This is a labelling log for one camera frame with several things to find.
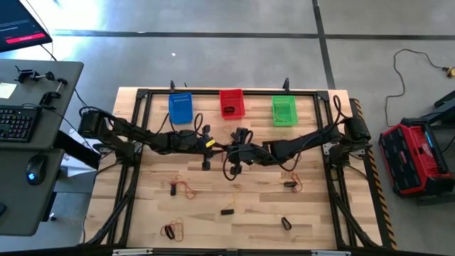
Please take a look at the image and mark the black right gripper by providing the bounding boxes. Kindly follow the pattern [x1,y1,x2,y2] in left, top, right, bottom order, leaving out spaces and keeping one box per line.
[225,127,266,176]

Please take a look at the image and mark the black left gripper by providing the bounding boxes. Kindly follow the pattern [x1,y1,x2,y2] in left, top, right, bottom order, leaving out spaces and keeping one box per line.
[193,124,228,171]

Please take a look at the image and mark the red plastic basket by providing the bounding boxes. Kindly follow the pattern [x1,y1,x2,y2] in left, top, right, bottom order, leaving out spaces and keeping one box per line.
[218,88,246,120]

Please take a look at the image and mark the blue plastic basket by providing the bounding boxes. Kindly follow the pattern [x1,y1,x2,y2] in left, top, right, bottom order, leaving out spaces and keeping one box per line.
[168,92,194,125]

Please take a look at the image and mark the green plastic basket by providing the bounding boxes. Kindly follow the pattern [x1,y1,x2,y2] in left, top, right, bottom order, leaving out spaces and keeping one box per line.
[272,95,299,127]

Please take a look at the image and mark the white paper sheet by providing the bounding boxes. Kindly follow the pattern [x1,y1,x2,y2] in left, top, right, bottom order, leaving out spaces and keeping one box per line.
[60,129,102,178]

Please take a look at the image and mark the yellow black hazard strip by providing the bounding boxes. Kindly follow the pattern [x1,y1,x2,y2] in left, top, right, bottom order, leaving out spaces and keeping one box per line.
[350,98,398,250]

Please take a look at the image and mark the black desk clamp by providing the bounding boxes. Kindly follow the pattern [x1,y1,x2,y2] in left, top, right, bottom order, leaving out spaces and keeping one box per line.
[14,65,56,85]
[38,77,68,110]

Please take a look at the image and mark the red and black toolbox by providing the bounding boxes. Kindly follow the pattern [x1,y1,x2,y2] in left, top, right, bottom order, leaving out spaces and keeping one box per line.
[378,117,455,198]

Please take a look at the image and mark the black computer mouse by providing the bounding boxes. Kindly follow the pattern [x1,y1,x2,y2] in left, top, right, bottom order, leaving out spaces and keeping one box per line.
[25,154,48,186]

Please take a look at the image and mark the black backlit keyboard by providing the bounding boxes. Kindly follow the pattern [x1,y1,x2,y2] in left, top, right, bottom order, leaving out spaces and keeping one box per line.
[0,105,43,144]

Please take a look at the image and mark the grey desk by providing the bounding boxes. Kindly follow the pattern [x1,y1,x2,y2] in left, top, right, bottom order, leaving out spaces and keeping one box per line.
[0,59,85,238]

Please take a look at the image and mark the black metal stand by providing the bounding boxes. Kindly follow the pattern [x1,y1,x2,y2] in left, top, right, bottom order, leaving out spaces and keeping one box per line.
[432,89,455,120]

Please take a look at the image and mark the pale yellow sticky note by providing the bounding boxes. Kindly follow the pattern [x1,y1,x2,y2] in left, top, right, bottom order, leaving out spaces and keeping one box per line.
[0,82,18,100]

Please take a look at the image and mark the computer monitor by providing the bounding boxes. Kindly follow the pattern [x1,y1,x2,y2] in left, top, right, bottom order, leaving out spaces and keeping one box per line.
[0,0,53,53]

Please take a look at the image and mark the black aluminium table frame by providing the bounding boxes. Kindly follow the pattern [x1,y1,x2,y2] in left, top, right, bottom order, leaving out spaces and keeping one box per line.
[85,87,380,250]

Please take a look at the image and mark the silver metal bracket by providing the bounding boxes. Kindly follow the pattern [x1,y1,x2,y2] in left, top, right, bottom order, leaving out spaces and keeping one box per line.
[311,250,352,256]
[112,248,154,256]

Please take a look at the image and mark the black floor cable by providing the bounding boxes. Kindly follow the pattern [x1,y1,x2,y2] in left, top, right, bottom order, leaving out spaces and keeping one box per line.
[385,48,447,128]

